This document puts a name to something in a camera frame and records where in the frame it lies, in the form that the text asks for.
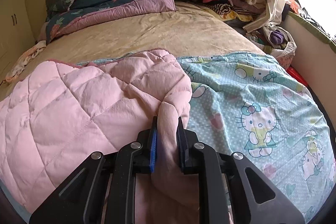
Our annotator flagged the beige bed sheet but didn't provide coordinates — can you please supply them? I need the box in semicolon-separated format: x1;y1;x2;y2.
0;0;266;101

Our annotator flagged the bag with purple clothes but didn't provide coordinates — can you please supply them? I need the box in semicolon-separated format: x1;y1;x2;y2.
245;26;297;69

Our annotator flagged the orange white floral cloth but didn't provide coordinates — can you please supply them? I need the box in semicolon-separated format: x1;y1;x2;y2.
2;40;47;84

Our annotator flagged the teal Hello Kitty blanket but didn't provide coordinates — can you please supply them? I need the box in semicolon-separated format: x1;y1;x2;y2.
77;52;336;224

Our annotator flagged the pink quilted jacket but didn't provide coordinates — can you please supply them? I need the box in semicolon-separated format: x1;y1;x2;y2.
1;50;199;223

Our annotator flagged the dark floral purple comforter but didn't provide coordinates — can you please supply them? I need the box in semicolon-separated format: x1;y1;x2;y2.
37;0;176;44

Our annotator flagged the red plastic object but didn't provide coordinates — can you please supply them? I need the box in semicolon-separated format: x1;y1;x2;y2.
286;66;308;86

